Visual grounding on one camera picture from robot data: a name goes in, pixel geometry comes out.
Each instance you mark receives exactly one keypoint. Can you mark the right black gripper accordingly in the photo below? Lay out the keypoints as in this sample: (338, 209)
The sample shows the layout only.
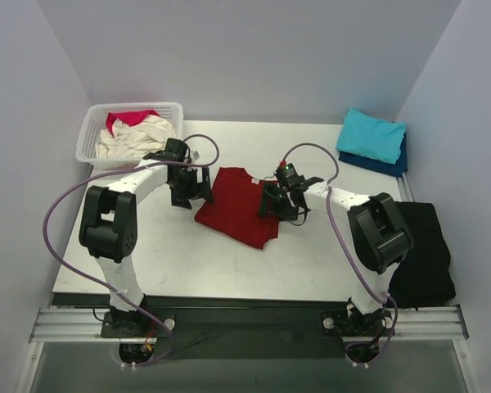
(272, 203)

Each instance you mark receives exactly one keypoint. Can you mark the bright red t-shirt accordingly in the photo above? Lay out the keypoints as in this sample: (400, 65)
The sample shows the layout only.
(130, 118)

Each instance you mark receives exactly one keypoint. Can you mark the aluminium rail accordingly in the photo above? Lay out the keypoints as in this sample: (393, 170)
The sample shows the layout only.
(80, 325)

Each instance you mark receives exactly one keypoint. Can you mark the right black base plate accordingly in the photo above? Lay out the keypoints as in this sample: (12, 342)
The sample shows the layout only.
(346, 323)

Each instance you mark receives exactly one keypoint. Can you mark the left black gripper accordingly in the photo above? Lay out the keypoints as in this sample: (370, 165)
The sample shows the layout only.
(194, 190)

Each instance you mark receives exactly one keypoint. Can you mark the white plastic basket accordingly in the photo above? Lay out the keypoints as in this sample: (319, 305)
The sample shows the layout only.
(95, 121)

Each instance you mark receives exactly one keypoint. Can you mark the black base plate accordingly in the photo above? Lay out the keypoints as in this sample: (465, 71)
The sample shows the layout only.
(132, 324)
(346, 323)

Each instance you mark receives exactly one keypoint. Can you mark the cream white t-shirt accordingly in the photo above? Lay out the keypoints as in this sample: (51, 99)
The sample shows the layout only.
(135, 141)

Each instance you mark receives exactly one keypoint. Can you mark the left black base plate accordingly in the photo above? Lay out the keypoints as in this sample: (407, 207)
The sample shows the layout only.
(132, 324)

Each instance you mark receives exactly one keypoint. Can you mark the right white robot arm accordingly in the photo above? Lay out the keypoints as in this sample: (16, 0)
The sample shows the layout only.
(372, 232)

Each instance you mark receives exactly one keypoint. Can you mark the dark blue folded t-shirt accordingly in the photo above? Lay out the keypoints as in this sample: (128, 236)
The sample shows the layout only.
(395, 170)

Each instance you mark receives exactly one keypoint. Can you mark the dark red t-shirt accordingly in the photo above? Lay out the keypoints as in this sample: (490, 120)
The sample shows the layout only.
(235, 209)

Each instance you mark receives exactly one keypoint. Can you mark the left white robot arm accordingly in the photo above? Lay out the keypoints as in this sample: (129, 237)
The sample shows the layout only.
(109, 230)

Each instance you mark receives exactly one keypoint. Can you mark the black t-shirt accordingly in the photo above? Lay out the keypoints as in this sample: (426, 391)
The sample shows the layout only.
(423, 278)

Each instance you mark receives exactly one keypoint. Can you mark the turquoise folded t-shirt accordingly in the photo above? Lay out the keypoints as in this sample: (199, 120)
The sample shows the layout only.
(370, 137)

